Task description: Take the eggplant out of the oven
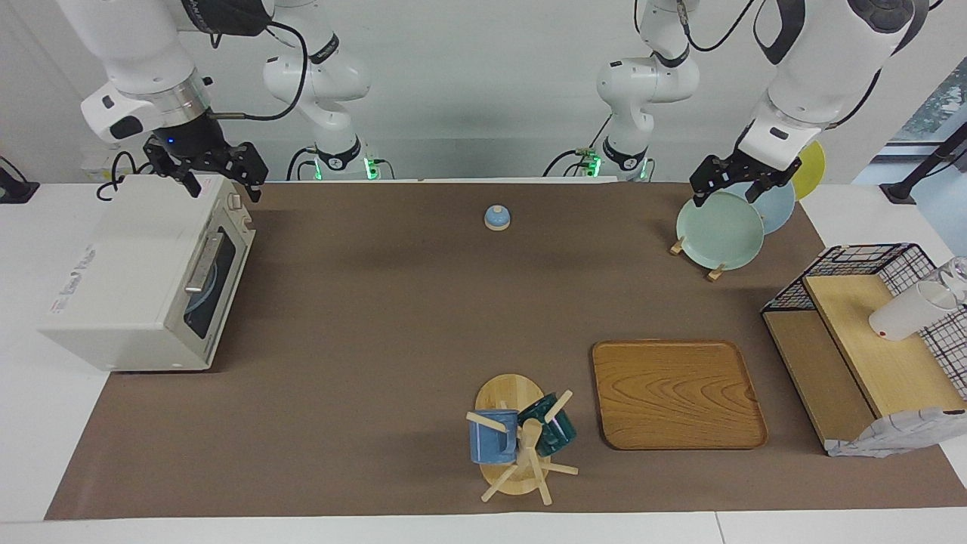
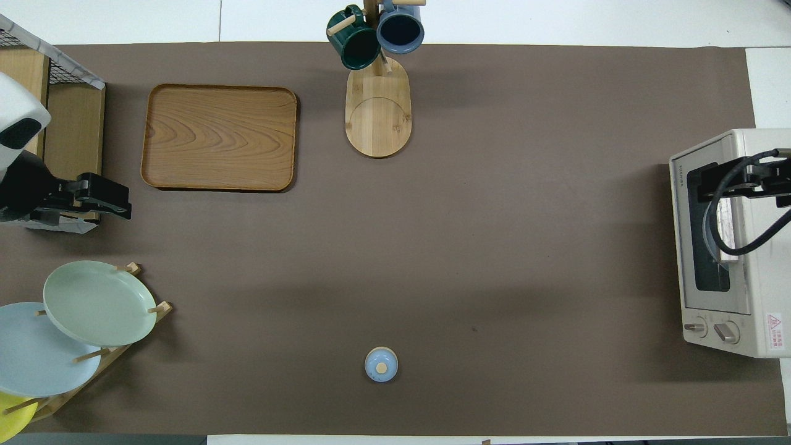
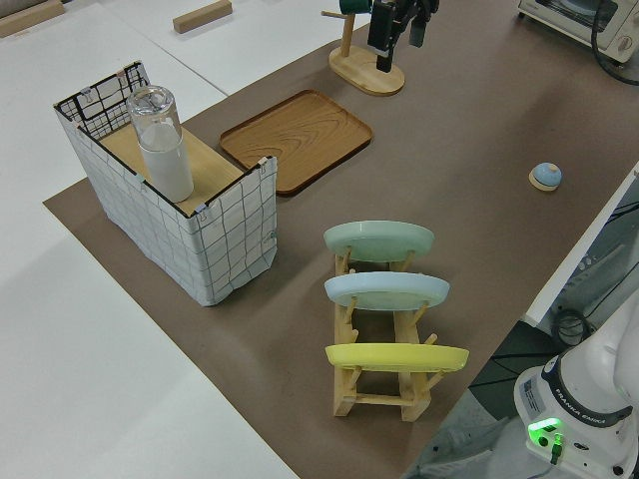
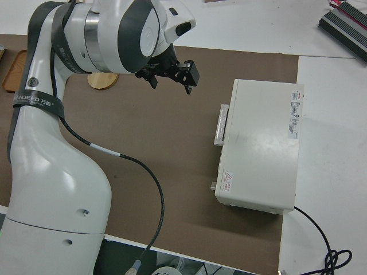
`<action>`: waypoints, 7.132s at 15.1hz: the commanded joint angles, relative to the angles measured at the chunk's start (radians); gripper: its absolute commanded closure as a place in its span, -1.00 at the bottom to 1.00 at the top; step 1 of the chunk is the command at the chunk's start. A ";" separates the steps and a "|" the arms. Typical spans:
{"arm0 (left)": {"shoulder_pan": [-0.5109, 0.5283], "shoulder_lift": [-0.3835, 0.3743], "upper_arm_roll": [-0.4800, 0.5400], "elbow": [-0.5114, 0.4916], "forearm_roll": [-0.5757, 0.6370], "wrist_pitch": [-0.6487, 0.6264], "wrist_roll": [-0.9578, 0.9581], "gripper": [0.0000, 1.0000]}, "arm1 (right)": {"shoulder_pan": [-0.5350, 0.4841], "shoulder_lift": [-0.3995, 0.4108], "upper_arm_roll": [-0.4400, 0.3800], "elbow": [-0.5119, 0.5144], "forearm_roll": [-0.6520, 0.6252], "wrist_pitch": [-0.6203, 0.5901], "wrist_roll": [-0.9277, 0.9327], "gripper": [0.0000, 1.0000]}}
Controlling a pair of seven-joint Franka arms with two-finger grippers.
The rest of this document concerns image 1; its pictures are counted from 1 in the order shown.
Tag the pale green plate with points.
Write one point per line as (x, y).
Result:
(718, 230)

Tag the blue mug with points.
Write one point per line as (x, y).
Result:
(491, 444)

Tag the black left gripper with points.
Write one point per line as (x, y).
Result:
(744, 172)

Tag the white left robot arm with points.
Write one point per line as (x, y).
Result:
(823, 60)

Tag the glass window pane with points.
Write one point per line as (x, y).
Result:
(944, 106)

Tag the wooden serving tray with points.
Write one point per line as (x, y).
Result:
(676, 393)

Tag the white grey patterned cloth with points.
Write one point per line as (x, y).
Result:
(891, 438)

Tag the light blue racked plate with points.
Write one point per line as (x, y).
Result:
(778, 213)

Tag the light blue serving plate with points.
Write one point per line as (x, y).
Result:
(212, 285)

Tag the clear glass cup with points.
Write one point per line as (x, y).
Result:
(958, 276)

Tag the wooden mug tree stand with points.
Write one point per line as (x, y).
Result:
(506, 393)

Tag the dark green mug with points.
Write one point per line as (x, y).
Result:
(557, 436)

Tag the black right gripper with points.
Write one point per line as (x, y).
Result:
(204, 155)

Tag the white cup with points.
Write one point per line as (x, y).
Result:
(906, 313)

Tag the black clamp mount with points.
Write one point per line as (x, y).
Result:
(15, 193)

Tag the brown table mat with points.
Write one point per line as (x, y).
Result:
(378, 340)

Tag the wooden plate rack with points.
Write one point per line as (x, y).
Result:
(715, 273)

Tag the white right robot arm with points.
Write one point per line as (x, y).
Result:
(136, 53)

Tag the black angled stand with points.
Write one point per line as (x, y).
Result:
(899, 193)

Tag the yellow plate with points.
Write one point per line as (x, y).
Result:
(812, 170)

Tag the white toaster oven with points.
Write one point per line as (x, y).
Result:
(113, 264)

